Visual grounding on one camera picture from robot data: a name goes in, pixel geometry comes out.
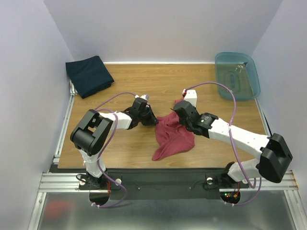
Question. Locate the maroon tank top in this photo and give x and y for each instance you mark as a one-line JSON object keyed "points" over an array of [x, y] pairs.
{"points": [[172, 137]]}

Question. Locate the teal plastic bin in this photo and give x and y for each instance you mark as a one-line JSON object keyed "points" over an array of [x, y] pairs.
{"points": [[237, 71]]}

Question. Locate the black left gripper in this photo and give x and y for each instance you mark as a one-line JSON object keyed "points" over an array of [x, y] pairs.
{"points": [[152, 120]]}

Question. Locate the aluminium frame rail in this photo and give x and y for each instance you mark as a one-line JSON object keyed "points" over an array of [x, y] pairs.
{"points": [[67, 182]]}

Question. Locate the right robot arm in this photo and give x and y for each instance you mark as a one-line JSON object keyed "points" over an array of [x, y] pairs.
{"points": [[272, 156]]}

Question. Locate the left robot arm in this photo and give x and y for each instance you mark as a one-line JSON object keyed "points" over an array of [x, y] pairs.
{"points": [[95, 131]]}

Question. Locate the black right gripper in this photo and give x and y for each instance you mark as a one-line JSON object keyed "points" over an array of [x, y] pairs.
{"points": [[181, 117]]}

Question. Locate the folded navy tank top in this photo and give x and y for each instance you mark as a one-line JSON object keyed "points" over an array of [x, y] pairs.
{"points": [[89, 76]]}

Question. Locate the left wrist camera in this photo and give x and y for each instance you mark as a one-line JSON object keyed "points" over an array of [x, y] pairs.
{"points": [[144, 96]]}

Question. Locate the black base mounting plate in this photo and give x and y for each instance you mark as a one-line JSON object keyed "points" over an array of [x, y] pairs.
{"points": [[163, 184]]}

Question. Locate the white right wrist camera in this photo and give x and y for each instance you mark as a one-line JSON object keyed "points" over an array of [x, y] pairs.
{"points": [[190, 96]]}

